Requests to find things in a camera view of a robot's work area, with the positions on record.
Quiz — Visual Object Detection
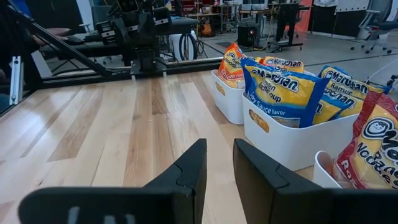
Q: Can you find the grey desk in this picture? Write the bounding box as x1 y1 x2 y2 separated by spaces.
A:
39 17 200 60

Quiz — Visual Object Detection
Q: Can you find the black standing desk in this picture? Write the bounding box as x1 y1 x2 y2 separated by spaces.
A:
269 2 312 53

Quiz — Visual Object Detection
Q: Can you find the blue Maruchan soy ramen pack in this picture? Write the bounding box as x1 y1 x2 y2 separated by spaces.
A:
240 57 331 129
312 88 366 126
318 64 393 101

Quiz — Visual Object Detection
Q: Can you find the red Maruchan beef ramen pack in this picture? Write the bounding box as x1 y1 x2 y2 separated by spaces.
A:
331 90 398 190

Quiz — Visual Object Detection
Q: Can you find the person's hand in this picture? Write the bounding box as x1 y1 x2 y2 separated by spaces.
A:
30 27 72 46

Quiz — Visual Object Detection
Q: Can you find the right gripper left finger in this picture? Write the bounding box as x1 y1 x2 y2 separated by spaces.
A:
17 138 208 224

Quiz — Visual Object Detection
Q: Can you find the white plastic bin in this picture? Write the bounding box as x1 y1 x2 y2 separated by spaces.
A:
241 92 359 172
312 150 343 190
210 68 246 126

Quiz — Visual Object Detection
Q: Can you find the person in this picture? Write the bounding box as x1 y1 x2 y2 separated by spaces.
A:
0 0 41 103

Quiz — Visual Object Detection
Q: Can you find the orange Maruchan chicken ramen pack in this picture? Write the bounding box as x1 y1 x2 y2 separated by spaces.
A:
253 55 305 75
216 42 247 90

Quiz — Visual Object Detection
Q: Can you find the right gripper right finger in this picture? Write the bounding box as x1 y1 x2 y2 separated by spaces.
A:
232 138 398 224

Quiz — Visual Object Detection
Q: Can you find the white bucket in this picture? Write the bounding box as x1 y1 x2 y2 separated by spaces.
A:
169 30 200 62

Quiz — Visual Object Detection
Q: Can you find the black speaker box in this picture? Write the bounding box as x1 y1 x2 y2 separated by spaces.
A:
237 24 259 48

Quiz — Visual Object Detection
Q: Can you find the cluttered workbench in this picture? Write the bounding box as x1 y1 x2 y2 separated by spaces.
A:
183 0 237 35

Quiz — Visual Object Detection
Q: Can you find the silver aluminium bracket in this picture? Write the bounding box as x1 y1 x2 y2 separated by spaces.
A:
8 55 25 106

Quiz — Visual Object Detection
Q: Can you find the grey office chair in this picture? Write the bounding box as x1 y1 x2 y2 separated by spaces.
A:
349 0 398 55

